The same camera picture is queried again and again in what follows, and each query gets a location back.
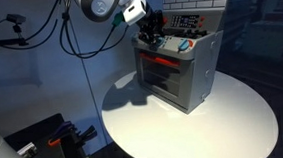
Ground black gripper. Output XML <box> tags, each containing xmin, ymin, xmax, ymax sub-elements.
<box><xmin>137</xmin><ymin>8</ymin><xmax>168</xmax><ymax>52</ymax></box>

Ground blue stove knob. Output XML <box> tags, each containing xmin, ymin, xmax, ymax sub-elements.
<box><xmin>176</xmin><ymin>39</ymin><xmax>192</xmax><ymax>53</ymax></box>
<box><xmin>130</xmin><ymin>34</ymin><xmax>140</xmax><ymax>46</ymax></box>
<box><xmin>156</xmin><ymin>36</ymin><xmax>166</xmax><ymax>48</ymax></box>

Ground grey toy stove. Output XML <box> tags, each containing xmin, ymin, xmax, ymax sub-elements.
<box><xmin>128</xmin><ymin>0</ymin><xmax>239</xmax><ymax>118</ymax></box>

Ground silver metal block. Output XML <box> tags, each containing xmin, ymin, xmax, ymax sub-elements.
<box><xmin>16</xmin><ymin>141</ymin><xmax>39</xmax><ymax>158</ymax></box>

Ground black looping arm cable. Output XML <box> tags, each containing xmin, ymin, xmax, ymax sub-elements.
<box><xmin>56</xmin><ymin>0</ymin><xmax>133</xmax><ymax>62</ymax></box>

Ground black cable bundle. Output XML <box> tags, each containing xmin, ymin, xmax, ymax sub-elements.
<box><xmin>0</xmin><ymin>0</ymin><xmax>70</xmax><ymax>53</ymax></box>

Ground black handled pliers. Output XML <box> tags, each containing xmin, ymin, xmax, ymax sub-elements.
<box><xmin>77</xmin><ymin>124</ymin><xmax>99</xmax><ymax>142</ymax></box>

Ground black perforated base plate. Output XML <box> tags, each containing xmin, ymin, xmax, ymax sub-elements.
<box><xmin>85</xmin><ymin>140</ymin><xmax>145</xmax><ymax>158</ymax></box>

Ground purple handled pliers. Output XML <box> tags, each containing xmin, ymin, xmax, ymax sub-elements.
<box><xmin>52</xmin><ymin>120</ymin><xmax>79</xmax><ymax>140</ymax></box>

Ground black camera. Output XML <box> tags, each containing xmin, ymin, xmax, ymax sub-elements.
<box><xmin>5</xmin><ymin>12</ymin><xmax>27</xmax><ymax>26</ymax></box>

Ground orange handled tool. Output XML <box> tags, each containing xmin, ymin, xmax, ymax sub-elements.
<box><xmin>46</xmin><ymin>138</ymin><xmax>63</xmax><ymax>148</ymax></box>

